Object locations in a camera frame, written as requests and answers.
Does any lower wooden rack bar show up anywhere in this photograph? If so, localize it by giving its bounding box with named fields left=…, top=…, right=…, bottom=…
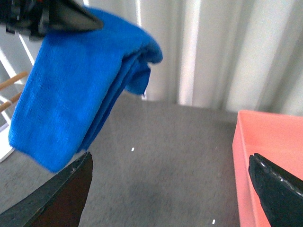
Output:
left=0, top=92, right=22, bottom=112

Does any blue microfiber cloth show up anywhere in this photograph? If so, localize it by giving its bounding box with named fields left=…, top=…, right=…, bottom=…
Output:
left=8, top=8, right=163, bottom=173

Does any white curtain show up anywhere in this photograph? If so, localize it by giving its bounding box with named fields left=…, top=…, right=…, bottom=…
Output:
left=80, top=0, right=303, bottom=115

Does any pink plastic bin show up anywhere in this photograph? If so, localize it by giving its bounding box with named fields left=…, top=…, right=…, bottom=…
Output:
left=232, top=110, right=303, bottom=227

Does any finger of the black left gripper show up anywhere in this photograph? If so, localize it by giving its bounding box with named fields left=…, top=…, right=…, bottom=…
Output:
left=48, top=0, right=104, bottom=31

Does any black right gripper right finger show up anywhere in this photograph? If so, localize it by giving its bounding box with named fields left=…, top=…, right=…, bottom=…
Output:
left=249, top=153, right=303, bottom=227

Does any white rack base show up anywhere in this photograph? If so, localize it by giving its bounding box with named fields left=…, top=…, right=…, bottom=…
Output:
left=0, top=123, right=14, bottom=162

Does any wooden rack bar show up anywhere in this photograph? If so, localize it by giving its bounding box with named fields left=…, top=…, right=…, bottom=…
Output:
left=0, top=92, right=22, bottom=112
left=0, top=71, right=28, bottom=90

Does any black other-arm gripper body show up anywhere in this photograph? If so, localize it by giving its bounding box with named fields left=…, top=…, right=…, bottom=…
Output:
left=0, top=0, right=59, bottom=40

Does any upper wooden rack bar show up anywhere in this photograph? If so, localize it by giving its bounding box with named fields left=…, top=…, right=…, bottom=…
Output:
left=0, top=71, right=28, bottom=90

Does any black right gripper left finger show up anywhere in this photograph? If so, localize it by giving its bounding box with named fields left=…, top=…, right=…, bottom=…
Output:
left=0, top=152, right=93, bottom=227

